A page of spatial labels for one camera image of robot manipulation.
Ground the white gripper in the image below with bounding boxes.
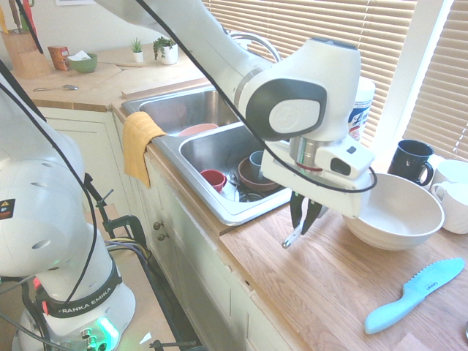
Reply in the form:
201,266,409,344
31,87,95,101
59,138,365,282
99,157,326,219
260,143,370,235

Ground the white-handled table knife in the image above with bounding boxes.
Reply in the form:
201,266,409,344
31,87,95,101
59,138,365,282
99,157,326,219
281,218,305,249

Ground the stainless steel double sink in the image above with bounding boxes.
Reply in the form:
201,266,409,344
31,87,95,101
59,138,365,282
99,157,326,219
120,86,293,227

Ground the light blue plastic knife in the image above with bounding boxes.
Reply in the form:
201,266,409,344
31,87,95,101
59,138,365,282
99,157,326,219
364,257,466,336

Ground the wooden knife block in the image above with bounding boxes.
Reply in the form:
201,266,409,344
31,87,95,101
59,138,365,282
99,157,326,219
0,31,53,80

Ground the brown wooden bowl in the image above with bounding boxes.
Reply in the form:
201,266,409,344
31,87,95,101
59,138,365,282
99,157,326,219
237,156,281,192

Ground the grey ceramic mug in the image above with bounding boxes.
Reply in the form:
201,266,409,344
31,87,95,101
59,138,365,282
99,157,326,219
249,150,265,181

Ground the large white bowl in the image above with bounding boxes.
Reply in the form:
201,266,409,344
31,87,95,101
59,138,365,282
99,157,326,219
341,172,446,252

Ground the red cup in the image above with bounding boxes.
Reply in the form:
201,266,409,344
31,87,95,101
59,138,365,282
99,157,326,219
200,169,228,193

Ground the white disinfecting wipes canister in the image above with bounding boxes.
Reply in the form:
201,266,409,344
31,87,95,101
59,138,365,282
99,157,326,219
347,76,377,148

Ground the black mug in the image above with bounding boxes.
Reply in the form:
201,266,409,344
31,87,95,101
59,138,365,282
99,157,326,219
387,140,436,186

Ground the white kitchen cabinet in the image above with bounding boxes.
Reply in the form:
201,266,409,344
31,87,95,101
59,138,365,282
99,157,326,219
36,105,304,351

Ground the pink bowl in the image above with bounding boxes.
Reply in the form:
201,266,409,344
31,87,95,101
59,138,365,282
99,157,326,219
178,123,219,138

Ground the white cup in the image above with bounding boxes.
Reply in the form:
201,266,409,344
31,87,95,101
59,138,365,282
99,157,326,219
433,159,468,184

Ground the chrome faucet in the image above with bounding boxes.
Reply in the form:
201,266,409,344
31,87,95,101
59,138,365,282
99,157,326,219
228,31,282,64

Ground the black metal clamp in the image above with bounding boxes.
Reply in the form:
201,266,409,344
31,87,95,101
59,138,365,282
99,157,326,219
83,173,148,259

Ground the yellow dish cloth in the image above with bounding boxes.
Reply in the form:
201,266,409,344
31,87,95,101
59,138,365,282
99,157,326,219
122,111,167,189

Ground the narrow beige window blind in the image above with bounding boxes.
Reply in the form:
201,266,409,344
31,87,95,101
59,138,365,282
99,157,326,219
401,0,468,162

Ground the wide beige window blind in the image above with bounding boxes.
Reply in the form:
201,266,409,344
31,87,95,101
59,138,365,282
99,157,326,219
202,0,418,148

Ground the trailing potted plant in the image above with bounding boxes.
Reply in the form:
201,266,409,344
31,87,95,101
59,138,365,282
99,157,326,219
152,35,180,67

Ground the small upright potted plant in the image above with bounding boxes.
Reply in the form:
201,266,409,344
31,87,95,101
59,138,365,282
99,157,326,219
130,37,146,64

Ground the green bowl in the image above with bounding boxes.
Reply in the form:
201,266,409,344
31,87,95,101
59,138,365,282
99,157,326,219
68,53,99,75

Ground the metal spoon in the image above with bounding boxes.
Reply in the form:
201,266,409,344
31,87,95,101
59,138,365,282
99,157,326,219
32,84,80,93

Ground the orange cardboard box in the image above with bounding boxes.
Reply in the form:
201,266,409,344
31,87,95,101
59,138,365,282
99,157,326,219
47,45,72,72

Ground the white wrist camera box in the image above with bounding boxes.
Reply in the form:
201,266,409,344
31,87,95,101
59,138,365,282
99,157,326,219
315,143,377,181

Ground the white mug with handle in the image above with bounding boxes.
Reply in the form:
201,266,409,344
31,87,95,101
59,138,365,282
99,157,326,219
430,180,468,235

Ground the brown-handled knife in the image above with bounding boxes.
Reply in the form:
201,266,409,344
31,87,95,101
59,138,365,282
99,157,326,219
9,0,23,36

